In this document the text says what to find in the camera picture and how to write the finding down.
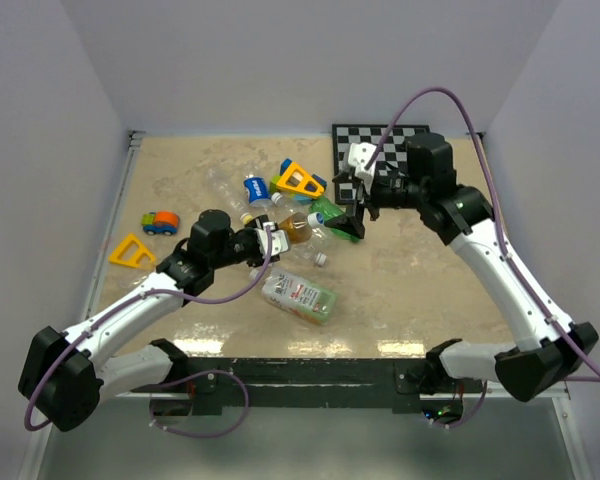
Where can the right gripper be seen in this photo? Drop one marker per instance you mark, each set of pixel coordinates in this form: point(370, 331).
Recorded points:
point(370, 202)

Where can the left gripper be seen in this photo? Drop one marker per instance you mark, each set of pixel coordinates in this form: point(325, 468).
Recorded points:
point(249, 229)

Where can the white blue bottle cap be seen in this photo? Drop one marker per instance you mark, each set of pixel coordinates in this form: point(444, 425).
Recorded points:
point(315, 219)

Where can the amber tea bottle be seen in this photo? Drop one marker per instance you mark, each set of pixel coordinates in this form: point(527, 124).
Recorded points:
point(297, 228)

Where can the clear bottle white cap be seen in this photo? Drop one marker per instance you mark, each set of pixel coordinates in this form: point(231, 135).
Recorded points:
point(285, 207)
point(309, 253)

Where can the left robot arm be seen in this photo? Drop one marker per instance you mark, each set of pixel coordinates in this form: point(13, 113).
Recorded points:
point(68, 373)

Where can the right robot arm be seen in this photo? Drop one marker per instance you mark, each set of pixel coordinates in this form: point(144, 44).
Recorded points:
point(548, 344)

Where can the green plastic bottle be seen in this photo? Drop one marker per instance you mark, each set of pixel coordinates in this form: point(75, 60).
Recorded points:
point(329, 210)

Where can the blue pepsi bottle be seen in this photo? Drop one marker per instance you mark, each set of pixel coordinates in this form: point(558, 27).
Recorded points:
point(257, 192)

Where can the clear bottle yellow cap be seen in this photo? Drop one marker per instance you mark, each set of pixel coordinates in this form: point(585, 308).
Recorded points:
point(220, 185)

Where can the white green tea bottle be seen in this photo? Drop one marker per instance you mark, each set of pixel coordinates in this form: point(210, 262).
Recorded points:
point(297, 295)

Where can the yellow triangle toy block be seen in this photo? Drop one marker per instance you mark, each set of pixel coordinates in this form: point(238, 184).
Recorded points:
point(132, 253)
point(293, 178)

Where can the colourful toy car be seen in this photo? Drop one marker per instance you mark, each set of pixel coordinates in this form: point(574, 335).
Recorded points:
point(160, 223)

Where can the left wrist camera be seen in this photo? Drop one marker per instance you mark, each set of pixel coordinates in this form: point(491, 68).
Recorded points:
point(273, 240)

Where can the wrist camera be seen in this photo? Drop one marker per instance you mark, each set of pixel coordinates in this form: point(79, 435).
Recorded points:
point(357, 157)
point(273, 240)

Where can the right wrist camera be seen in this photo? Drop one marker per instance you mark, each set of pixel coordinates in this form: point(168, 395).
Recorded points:
point(357, 157)

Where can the aluminium frame rail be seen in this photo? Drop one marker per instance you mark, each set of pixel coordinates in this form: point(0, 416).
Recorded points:
point(135, 140)

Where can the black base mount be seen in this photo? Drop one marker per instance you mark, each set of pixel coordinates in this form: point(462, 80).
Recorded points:
point(401, 385)

